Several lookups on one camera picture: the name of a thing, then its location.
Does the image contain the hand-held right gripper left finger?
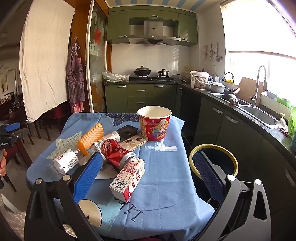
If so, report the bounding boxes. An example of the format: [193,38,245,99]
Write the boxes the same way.
[24,152,103,241]

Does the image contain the red and white milk carton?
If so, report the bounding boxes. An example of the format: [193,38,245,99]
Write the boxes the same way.
[109,157,146,202]

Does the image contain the wooden cutting board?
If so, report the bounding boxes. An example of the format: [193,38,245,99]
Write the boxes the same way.
[236,77,264,101]

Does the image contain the clear plastic strip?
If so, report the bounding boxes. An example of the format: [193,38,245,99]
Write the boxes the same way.
[144,146,178,152]

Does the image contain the blue printed tablecloth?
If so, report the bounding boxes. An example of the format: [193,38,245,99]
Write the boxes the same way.
[26,112,215,241]

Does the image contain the black wok with lid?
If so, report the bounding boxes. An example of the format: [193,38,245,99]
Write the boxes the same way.
[134,65,152,77]

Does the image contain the steel kitchen sink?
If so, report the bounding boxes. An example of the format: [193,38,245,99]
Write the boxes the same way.
[208,91,279,129]

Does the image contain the small white bottle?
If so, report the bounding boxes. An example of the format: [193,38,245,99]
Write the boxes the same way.
[100,131,121,145]

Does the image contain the white bubble wrap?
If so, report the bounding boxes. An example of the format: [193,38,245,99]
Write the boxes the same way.
[0,195,26,241]

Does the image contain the white hanging sheet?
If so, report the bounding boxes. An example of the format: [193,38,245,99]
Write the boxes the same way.
[19,0,75,122]

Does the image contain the green plastic colander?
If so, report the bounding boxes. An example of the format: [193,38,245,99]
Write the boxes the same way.
[287,107,296,139]

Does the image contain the kitchen window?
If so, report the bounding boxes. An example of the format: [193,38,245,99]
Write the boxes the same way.
[221,0,296,105]

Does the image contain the small soap dispenser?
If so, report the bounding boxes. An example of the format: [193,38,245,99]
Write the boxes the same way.
[276,113,288,127]

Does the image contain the steel kitchen faucet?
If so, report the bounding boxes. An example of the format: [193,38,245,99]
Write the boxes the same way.
[251,65,267,107]

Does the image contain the small silver carton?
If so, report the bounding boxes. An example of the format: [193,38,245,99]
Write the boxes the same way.
[91,141,102,156]

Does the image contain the steel range hood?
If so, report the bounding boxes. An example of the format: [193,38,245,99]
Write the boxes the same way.
[128,20,181,45]

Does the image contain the red paper bucket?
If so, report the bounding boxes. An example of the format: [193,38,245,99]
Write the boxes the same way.
[137,106,172,141]

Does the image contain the purple checked apron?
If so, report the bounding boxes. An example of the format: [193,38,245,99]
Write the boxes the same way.
[66,38,85,113]

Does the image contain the crushed red soda can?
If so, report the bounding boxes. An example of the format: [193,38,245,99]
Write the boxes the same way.
[101,138,137,171]

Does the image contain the dark wooden dining chair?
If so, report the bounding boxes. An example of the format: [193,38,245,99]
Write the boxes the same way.
[38,103,70,142]
[2,137,33,193]

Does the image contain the green upper cabinets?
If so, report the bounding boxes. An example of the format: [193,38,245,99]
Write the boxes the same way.
[107,6,199,47]

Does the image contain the black gas stove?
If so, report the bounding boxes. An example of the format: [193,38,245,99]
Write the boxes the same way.
[132,75,176,82]

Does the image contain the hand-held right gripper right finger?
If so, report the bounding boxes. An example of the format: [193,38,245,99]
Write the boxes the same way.
[194,151,272,241]

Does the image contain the yellow rimmed trash bin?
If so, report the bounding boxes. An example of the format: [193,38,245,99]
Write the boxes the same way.
[189,144,239,202]

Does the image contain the clear plastic bag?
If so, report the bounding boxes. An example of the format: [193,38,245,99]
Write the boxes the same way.
[102,70,130,82]

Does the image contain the person's left hand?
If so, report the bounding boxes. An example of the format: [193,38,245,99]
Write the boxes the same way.
[0,148,8,177]

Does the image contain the black countertop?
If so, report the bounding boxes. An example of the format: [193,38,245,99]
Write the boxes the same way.
[104,77,296,163]

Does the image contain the dark plastic tray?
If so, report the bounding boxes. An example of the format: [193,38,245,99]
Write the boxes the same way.
[117,125,139,139]

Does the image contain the green plastic container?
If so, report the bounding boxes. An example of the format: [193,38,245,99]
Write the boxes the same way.
[276,96,292,107]

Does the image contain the white rice cooker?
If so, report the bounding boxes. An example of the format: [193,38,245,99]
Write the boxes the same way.
[190,71,209,90]

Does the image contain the green base cabinets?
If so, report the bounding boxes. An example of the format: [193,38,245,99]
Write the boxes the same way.
[104,82,296,241]

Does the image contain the frosted sliding glass door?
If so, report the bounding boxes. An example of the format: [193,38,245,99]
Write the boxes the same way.
[86,0,109,113]

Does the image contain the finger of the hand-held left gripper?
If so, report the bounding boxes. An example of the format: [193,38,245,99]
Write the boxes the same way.
[4,122,21,133]
[7,128,30,143]

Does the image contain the clear plastic cup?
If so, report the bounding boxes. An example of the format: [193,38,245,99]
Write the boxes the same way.
[49,149,80,179]

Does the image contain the orange ridged sponge pad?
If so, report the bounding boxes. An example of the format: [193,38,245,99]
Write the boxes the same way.
[77,122,104,156]

